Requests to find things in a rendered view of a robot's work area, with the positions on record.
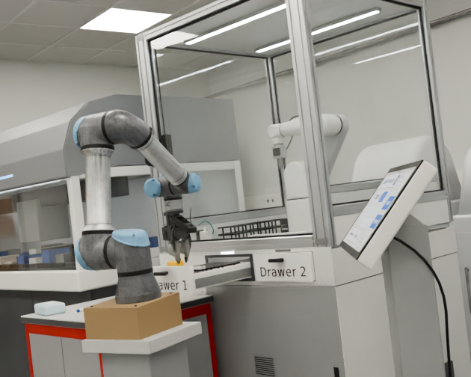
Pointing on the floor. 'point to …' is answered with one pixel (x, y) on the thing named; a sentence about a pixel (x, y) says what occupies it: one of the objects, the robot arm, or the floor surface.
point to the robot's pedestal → (146, 353)
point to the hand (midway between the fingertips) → (183, 259)
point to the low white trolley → (33, 322)
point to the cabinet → (324, 328)
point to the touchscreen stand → (413, 305)
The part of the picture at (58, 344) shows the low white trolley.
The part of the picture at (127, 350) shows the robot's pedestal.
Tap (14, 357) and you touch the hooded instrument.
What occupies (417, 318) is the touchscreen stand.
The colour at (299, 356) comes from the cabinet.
